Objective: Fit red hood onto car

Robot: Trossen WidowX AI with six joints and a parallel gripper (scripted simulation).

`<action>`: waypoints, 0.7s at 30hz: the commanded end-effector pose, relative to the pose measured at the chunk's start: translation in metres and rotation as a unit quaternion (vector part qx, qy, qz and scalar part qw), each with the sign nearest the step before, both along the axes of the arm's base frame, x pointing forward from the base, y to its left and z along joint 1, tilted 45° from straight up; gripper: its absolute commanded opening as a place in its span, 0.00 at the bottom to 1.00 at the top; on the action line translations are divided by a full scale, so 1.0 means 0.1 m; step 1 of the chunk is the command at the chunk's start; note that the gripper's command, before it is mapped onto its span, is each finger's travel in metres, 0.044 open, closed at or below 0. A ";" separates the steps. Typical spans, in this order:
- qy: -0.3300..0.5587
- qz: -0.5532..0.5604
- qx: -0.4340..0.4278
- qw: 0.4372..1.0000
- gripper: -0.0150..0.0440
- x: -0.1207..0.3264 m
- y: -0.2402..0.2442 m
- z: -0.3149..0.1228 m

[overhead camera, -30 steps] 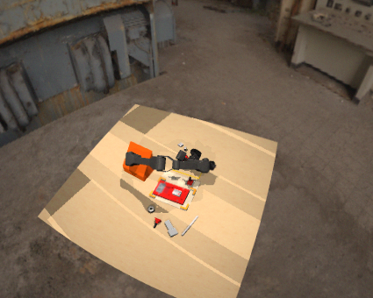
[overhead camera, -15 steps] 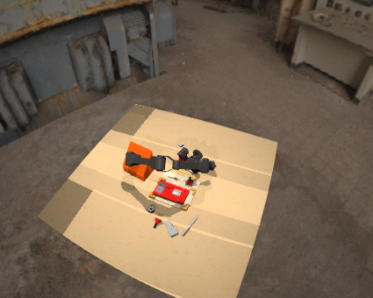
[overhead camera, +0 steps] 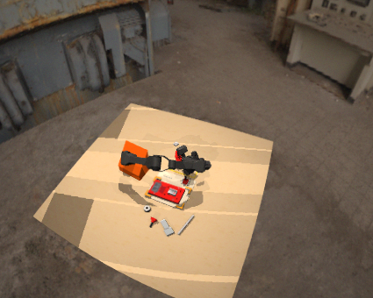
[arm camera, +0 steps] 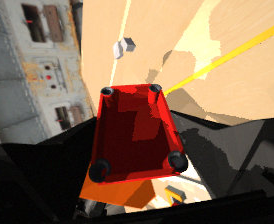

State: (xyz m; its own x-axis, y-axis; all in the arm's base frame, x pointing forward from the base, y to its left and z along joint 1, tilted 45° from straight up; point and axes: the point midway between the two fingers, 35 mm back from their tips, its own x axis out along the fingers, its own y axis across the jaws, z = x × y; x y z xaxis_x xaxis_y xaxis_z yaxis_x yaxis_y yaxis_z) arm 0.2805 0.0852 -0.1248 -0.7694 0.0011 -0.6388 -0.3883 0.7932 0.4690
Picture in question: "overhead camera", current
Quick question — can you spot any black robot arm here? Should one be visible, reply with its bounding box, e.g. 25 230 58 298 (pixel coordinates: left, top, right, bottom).
120 151 212 173

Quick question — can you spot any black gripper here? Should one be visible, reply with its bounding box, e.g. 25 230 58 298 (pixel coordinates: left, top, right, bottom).
176 145 194 175

